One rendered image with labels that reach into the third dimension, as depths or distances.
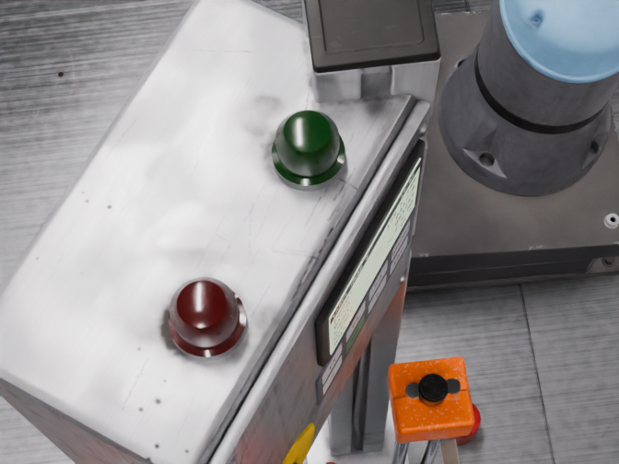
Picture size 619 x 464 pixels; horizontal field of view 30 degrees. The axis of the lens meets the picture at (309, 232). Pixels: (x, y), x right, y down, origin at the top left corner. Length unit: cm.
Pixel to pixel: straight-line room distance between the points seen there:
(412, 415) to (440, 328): 40
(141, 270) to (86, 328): 3
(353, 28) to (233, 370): 13
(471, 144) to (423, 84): 58
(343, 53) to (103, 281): 11
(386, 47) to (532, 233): 63
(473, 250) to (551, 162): 10
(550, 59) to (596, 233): 22
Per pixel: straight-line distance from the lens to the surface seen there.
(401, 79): 41
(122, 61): 120
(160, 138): 42
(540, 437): 105
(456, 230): 100
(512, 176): 100
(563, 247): 102
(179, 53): 44
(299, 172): 40
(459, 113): 100
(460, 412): 67
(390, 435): 104
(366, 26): 41
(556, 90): 90
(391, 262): 51
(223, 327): 37
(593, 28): 86
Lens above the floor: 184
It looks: 68 degrees down
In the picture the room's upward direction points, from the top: 4 degrees counter-clockwise
